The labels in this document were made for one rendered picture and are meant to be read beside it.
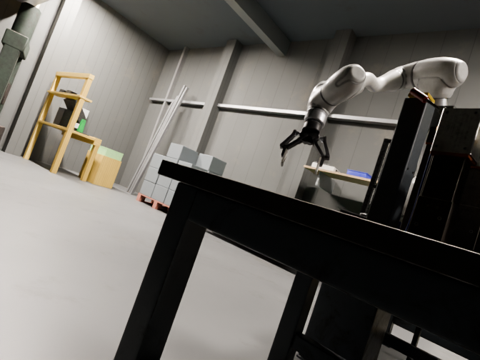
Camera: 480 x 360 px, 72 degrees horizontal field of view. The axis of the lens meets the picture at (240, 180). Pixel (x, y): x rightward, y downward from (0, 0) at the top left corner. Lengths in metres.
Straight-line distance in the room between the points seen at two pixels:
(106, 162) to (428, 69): 6.77
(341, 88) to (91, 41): 8.53
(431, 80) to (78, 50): 8.45
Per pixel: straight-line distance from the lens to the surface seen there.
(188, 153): 6.60
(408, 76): 1.82
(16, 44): 7.75
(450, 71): 1.73
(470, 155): 0.95
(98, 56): 9.55
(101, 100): 9.54
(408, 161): 1.10
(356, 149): 5.78
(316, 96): 1.43
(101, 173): 7.70
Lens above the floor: 0.66
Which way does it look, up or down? 4 degrees up
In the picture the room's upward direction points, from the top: 19 degrees clockwise
